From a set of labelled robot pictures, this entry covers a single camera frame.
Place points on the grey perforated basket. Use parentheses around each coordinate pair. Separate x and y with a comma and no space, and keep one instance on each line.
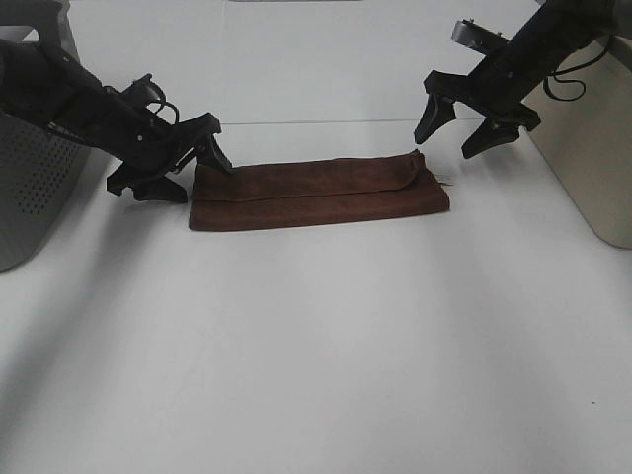
(38,171)

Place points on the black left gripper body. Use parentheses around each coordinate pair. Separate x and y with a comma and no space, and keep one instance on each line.
(150,159)

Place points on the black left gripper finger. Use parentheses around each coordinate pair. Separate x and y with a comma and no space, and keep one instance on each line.
(209,154)
(162,189)

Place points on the brown towel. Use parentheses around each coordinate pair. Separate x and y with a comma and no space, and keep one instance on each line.
(341,190)

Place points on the beige plastic bin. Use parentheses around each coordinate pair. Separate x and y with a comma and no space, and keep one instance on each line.
(587,144)

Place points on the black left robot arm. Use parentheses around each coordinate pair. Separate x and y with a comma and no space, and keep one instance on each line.
(44,86)

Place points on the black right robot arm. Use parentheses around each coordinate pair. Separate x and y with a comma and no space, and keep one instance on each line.
(560,28)

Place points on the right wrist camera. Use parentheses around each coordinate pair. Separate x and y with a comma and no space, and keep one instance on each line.
(467,33)

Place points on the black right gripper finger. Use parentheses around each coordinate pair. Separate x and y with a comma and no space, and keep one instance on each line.
(489,135)
(438,112)

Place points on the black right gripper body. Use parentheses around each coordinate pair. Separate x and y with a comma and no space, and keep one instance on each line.
(495,88)

